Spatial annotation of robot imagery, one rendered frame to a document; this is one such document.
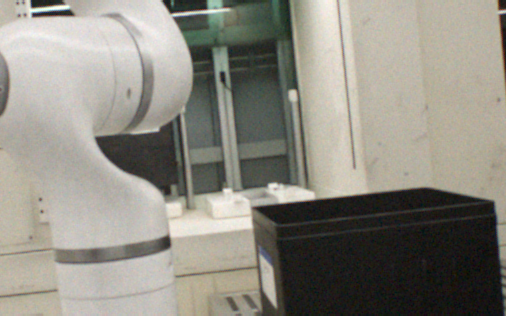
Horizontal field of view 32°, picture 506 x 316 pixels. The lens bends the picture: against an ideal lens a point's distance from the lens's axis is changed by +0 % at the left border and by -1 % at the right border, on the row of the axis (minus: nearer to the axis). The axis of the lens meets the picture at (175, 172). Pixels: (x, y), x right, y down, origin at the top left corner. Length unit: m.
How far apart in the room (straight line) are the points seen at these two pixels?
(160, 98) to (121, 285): 0.19
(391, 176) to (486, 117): 0.22
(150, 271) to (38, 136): 0.17
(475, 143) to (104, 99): 1.00
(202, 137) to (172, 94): 1.60
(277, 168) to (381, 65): 0.98
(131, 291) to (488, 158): 1.00
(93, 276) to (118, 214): 0.06
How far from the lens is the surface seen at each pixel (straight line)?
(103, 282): 0.85
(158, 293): 0.86
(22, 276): 1.62
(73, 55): 0.81
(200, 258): 1.60
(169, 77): 0.88
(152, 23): 0.90
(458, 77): 1.69
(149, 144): 1.90
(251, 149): 2.49
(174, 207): 1.91
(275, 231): 1.09
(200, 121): 2.49
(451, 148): 1.68
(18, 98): 0.80
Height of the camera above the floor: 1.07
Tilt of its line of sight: 3 degrees down
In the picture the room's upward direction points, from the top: 6 degrees counter-clockwise
